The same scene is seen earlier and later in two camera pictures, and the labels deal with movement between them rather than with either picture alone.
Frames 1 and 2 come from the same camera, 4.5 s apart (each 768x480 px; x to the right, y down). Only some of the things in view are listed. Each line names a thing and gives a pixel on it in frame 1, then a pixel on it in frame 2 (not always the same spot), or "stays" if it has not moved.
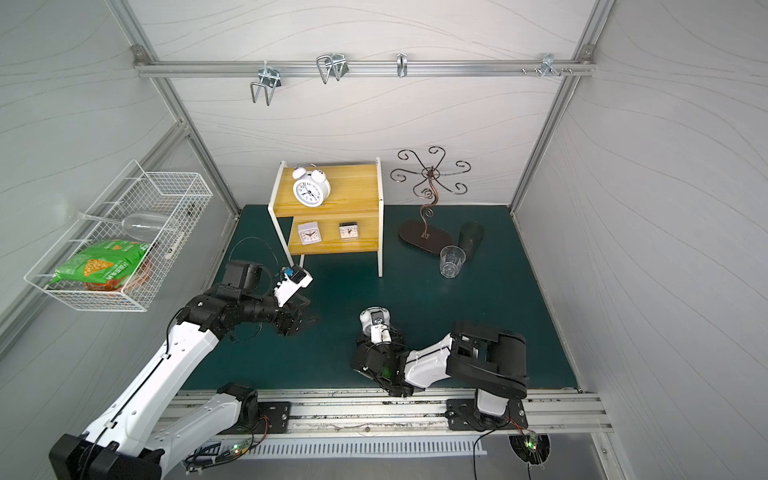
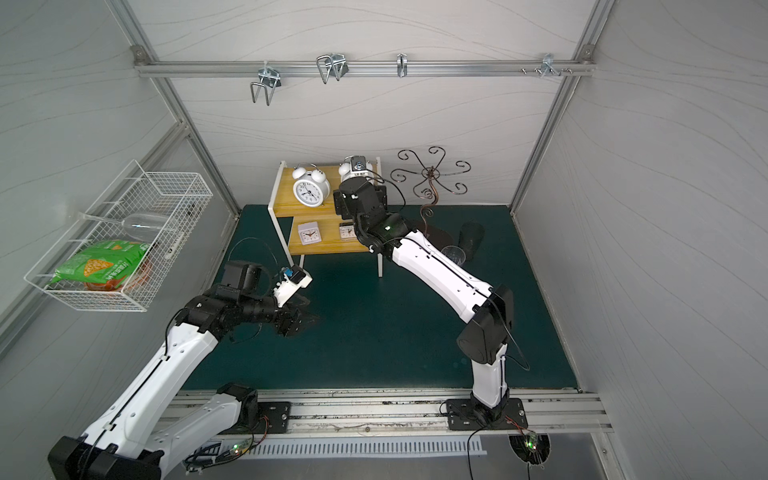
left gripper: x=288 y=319 stays
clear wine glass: x=140 y=225 stays
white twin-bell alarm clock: x=311 y=188 stays
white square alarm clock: x=309 y=233 stays
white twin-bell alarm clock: x=374 y=315 -> x=355 y=166
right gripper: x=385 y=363 -> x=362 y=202
